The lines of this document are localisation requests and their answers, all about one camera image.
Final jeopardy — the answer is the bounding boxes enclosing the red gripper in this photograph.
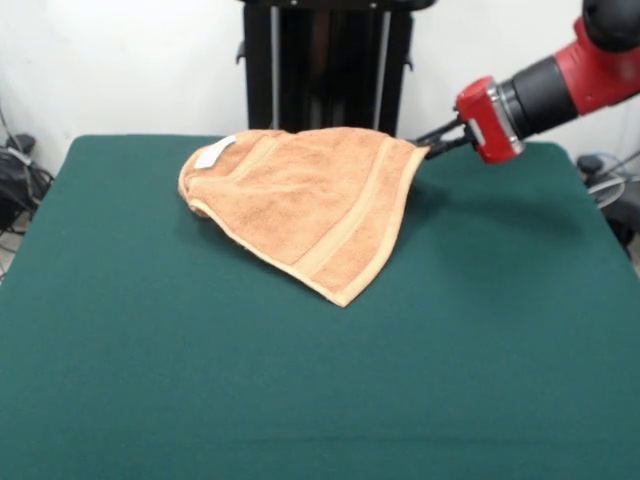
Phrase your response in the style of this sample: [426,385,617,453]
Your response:
[412,75,526,165]

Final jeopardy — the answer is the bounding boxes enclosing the peach terry towel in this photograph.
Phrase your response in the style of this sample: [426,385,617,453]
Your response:
[176,127,432,308]

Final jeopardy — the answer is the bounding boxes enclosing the dark green table cloth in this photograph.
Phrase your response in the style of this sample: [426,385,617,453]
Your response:
[0,133,640,480]

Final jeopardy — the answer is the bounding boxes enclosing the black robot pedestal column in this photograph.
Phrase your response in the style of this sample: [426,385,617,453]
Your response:
[233,0,436,140]

